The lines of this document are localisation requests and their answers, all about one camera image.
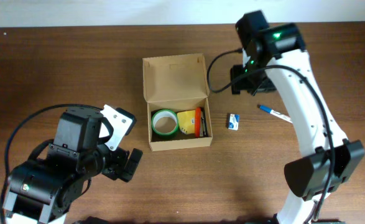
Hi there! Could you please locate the white blue staples box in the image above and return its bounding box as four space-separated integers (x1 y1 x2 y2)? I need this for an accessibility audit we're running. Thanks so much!
228 113 240 131

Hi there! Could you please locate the white blue marker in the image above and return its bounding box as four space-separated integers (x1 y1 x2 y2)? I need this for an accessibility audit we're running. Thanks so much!
257 105 292 123

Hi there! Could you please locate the green tape roll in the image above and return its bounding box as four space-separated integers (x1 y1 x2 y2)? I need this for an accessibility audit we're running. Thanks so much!
151 109 179 139

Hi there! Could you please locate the yellow sticky note pad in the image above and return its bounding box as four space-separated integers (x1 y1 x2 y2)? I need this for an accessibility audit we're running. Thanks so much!
177 110 196 135

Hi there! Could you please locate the brown cardboard box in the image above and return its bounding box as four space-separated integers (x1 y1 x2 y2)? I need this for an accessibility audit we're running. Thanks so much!
142 54 213 152

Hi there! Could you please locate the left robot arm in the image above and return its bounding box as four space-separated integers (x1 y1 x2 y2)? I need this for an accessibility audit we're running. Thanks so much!
0 104 143 223

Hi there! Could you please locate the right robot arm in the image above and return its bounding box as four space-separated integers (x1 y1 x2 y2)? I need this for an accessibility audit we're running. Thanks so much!
230 11 365 223

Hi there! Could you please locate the left black cable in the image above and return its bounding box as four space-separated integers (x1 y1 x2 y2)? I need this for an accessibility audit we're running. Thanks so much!
0 103 114 224

